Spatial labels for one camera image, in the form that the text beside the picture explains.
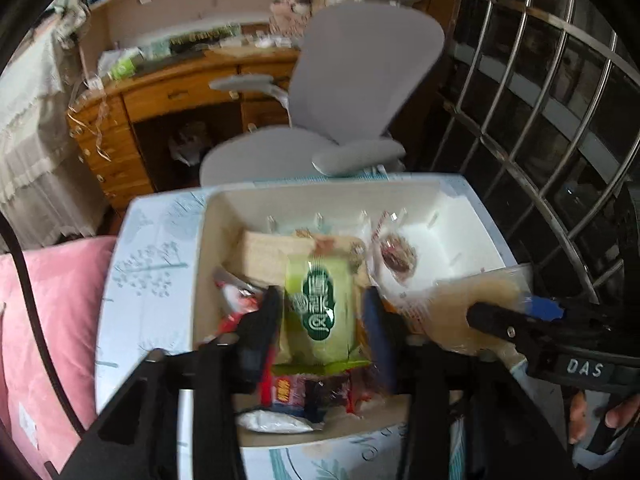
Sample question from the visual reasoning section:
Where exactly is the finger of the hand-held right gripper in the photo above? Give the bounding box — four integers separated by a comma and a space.
520, 295, 621, 333
466, 301, 551, 361

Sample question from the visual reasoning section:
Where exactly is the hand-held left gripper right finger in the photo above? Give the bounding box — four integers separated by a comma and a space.
361, 285, 571, 480

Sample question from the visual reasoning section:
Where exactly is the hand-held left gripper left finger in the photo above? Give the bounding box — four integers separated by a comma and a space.
62, 285, 283, 480

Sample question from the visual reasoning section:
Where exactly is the red white bun packet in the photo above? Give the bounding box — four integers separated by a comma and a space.
212, 267, 266, 336

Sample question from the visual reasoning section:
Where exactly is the clear bag of bread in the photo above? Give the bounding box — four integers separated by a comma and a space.
395, 265, 533, 356

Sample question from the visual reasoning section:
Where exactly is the green snack packet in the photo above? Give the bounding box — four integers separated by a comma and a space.
277, 252, 373, 376

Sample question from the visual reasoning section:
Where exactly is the red label dried fruit packet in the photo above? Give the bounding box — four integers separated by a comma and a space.
257, 370, 373, 421

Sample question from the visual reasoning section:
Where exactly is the clear packet of beige crackers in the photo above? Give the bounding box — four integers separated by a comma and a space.
235, 230, 321, 291

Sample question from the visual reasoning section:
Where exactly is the nut mix packet red strip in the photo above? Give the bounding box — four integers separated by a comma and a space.
370, 210, 421, 286

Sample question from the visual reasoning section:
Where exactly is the nut print snack packet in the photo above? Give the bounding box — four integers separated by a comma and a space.
295, 227, 368, 266

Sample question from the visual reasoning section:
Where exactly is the small white packet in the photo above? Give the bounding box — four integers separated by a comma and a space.
236, 407, 326, 435

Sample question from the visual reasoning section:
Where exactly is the white plastic storage bin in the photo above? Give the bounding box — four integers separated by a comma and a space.
189, 174, 521, 448

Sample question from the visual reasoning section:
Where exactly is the person's right hand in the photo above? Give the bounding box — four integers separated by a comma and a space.
567, 391, 640, 461

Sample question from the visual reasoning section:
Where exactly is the table with printed cloth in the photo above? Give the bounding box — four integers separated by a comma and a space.
94, 172, 531, 480

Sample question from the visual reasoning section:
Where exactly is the metal window grille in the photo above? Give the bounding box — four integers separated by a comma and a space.
425, 0, 640, 301

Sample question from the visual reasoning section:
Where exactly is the pink blanket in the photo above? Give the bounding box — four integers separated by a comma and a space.
0, 235, 121, 480

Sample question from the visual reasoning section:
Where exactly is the wooden desk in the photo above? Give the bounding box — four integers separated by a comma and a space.
67, 45, 306, 211

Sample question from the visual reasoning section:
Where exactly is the grey office chair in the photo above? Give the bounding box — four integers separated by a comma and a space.
199, 0, 446, 188

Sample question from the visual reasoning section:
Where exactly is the dark printed box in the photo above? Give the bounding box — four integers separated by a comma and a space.
167, 22, 243, 56

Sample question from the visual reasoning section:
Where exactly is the green white bag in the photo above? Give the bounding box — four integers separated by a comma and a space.
97, 47, 146, 81

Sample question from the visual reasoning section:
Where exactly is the wooden bookshelf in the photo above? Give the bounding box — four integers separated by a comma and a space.
75, 0, 331, 78

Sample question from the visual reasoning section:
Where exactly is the doll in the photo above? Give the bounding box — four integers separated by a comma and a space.
270, 0, 316, 36

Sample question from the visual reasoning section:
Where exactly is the floral fabric bag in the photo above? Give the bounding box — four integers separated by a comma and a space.
52, 0, 88, 48

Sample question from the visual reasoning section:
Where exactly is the black cable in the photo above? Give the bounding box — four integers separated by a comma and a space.
0, 210, 88, 438

